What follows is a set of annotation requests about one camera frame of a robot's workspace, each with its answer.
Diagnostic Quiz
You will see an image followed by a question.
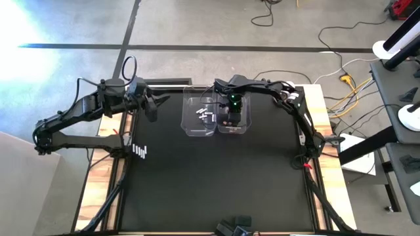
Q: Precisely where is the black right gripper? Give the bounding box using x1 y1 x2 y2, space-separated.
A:
224 109 245 131

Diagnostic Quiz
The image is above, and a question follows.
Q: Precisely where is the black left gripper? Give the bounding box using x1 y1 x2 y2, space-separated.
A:
139 90 171 123

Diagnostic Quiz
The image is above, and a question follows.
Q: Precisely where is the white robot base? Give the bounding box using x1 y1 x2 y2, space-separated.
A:
398 104 420 132
372 39 400 60

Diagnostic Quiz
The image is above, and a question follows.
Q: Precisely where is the clear plastic bin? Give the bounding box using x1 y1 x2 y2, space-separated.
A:
215 85 253 135
180 85 218 138

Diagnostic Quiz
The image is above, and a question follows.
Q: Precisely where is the white box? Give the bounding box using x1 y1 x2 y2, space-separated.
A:
339 132 377 177

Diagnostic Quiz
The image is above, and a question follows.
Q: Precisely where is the wooden table board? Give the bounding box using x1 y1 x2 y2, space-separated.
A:
74 83 358 232

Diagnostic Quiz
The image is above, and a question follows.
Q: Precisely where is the black diagonal beam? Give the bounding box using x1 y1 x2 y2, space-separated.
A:
337 126 400 167

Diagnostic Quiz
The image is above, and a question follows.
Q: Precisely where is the dark grey side table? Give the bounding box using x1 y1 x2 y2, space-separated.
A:
385 141 420 227
369 60 420 145

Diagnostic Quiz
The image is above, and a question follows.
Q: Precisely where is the beige partition panel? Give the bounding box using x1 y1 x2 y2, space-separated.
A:
0 130 62 236

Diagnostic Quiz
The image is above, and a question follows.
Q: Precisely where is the red tool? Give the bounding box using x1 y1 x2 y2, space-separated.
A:
384 0 415 21

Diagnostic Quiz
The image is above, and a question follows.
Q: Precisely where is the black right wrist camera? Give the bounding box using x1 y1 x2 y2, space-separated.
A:
228 92 243 111

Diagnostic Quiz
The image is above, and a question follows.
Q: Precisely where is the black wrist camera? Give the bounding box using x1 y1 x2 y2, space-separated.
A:
228 92 243 111
127 77 147 99

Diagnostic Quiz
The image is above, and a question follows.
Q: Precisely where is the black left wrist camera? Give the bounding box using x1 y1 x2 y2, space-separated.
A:
127 77 147 99

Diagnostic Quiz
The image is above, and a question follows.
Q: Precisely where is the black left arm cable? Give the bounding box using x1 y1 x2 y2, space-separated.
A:
121 54 138 87

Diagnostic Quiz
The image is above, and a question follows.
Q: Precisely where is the black floor cable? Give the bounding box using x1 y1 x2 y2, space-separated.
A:
251 0 283 28
317 18 391 77
252 69 312 83

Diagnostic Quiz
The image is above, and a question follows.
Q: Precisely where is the black table-level camera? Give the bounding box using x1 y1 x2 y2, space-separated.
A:
215 214 254 236

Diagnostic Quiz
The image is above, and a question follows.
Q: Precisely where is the white floor cable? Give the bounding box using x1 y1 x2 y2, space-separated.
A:
313 57 378 85

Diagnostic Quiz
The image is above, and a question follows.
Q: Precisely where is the yellow cable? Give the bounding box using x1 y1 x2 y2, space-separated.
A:
327 74 375 119

